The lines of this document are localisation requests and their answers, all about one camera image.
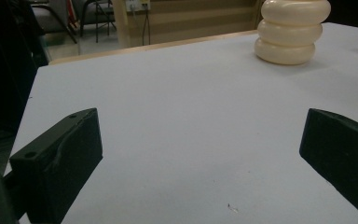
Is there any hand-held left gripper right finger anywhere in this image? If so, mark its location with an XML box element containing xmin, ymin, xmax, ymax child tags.
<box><xmin>298</xmin><ymin>107</ymin><xmax>358</xmax><ymax>224</ymax></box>

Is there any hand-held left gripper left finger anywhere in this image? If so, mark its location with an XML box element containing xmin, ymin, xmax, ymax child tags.
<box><xmin>8</xmin><ymin>107</ymin><xmax>104</xmax><ymax>224</ymax></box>

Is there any cream ribbed round cup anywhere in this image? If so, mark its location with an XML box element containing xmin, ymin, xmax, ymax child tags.
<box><xmin>254</xmin><ymin>0</ymin><xmax>332</xmax><ymax>66</ymax></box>

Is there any white board sheet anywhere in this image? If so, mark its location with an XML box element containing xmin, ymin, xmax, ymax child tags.
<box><xmin>4</xmin><ymin>21</ymin><xmax>358</xmax><ymax>224</ymax></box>

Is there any black metal chair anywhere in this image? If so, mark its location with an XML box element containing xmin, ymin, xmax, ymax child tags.
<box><xmin>29</xmin><ymin>0</ymin><xmax>79</xmax><ymax>45</ymax></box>
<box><xmin>79</xmin><ymin>0</ymin><xmax>118</xmax><ymax>44</ymax></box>

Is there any light wooden post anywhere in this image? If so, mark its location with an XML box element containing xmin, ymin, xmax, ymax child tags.
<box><xmin>111</xmin><ymin>0</ymin><xmax>132</xmax><ymax>49</ymax></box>

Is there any black hanging cable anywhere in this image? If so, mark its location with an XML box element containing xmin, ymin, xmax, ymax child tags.
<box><xmin>141</xmin><ymin>8</ymin><xmax>152</xmax><ymax>47</ymax></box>

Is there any white wall outlet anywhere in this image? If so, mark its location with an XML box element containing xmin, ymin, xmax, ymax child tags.
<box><xmin>124</xmin><ymin>0</ymin><xmax>152</xmax><ymax>13</ymax></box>

